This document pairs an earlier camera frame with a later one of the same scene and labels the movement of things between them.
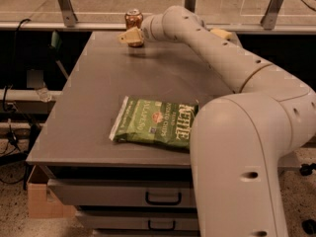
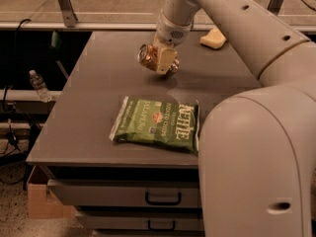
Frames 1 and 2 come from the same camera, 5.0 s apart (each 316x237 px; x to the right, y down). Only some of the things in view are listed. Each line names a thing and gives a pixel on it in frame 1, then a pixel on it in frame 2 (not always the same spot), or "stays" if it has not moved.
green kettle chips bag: x=155 y=121 stays
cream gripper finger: x=134 y=35 to x=166 y=59
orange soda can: x=136 y=43 to x=148 y=55
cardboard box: x=41 y=201 stays
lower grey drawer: x=103 y=220 stays
